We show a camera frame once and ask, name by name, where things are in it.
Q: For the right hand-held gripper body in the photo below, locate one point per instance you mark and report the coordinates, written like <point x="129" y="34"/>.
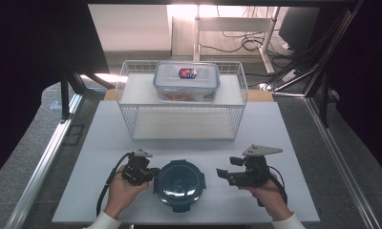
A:
<point x="254" y="171"/>

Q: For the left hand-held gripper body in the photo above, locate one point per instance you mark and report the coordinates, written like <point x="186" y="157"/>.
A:
<point x="135" y="170"/>

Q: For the dark round food container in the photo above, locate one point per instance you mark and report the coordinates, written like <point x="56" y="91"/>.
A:
<point x="179" y="184"/>

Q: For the clear rectangular food container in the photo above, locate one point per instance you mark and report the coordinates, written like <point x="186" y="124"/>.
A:
<point x="186" y="81"/>

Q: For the person's left hand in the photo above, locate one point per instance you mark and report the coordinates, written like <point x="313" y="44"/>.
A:
<point x="123" y="194"/>

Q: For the person's right hand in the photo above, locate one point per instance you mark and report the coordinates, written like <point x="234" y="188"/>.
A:
<point x="270" y="198"/>

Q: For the black metal stand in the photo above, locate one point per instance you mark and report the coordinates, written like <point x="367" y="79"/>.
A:
<point x="72" y="86"/>
<point x="322" y="70"/>

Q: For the black monitor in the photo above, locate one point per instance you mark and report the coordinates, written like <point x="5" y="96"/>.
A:
<point x="299" y="28"/>

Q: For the aluminium rail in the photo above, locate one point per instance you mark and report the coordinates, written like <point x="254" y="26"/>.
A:
<point x="42" y="165"/>
<point x="338" y="162"/>

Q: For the white desk frame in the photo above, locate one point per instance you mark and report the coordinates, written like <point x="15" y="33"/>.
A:
<point x="233" y="24"/>

